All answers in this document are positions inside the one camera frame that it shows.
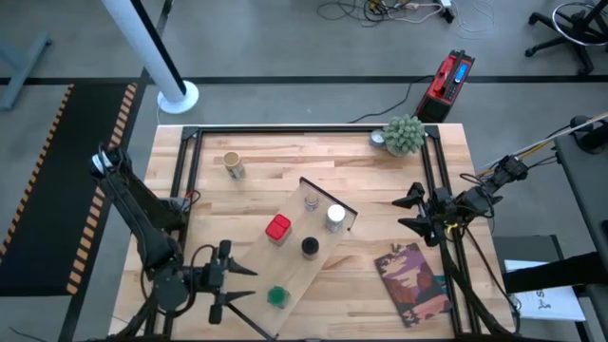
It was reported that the white tower fan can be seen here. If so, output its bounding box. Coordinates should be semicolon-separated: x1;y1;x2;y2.
99;0;200;115

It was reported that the black hazard-striped floor mat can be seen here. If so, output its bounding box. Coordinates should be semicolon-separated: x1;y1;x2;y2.
0;83;146;298

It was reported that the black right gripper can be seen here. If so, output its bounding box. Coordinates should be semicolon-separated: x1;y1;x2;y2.
391;181;460;248

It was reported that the white-lid spice jar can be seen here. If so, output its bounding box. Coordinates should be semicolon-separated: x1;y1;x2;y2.
325;203;348;234

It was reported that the black aluminium table frame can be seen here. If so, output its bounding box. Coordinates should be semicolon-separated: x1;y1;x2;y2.
111;123;517;342

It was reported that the grey table leg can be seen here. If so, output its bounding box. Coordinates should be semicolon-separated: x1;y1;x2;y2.
0;30;53;113

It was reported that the tangle of floor cables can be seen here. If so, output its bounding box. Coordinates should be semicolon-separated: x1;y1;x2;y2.
315;0;457;25

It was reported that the black desk clamp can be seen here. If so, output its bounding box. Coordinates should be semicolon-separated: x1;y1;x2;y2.
568;115;608;154

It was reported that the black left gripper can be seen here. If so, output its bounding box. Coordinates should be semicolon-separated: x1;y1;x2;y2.
192;239;259;326

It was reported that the black office chair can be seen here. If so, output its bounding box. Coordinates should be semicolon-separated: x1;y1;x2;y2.
524;0;608;77

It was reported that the wooden shelf with wire legs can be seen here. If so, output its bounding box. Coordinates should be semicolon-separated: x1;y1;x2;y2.
222;176;359;342

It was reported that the green-lid spice jar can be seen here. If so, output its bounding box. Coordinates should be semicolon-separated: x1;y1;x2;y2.
265;284;291;310

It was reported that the black power cable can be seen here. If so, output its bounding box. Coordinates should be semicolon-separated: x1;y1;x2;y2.
349;75;433;124

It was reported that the tan-lid spice jar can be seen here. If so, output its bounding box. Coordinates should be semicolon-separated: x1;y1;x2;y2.
222;150;247;181

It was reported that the red-lid patterned paprika tin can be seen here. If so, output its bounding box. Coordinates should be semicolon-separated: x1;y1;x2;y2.
264;213;293;246

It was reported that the yellow white cable bundle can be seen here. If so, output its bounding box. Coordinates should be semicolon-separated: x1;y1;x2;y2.
474;111;608;178

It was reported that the colourful landscape-print book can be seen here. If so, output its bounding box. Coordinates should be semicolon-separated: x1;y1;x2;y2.
373;242;453;329

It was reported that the black beam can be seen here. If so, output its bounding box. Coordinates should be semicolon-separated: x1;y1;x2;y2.
502;251;608;295

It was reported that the red black power station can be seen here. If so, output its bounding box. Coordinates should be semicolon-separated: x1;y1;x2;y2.
415;49;476;124

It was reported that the white paper sheet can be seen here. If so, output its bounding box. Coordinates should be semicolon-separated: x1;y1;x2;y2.
503;258;588;323

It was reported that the black-lid brown spice jar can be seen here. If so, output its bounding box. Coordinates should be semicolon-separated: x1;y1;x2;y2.
300;236;321;261

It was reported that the potted green succulent plant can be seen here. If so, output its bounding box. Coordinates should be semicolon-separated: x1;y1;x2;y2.
382;113;428;158

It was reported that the black side desk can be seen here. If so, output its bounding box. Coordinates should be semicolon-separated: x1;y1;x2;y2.
553;132;608;267

